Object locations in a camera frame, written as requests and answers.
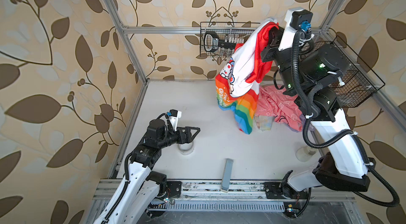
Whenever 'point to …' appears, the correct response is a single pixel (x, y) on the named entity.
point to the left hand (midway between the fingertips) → (195, 129)
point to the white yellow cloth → (263, 122)
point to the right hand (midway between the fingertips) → (276, 26)
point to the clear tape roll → (186, 148)
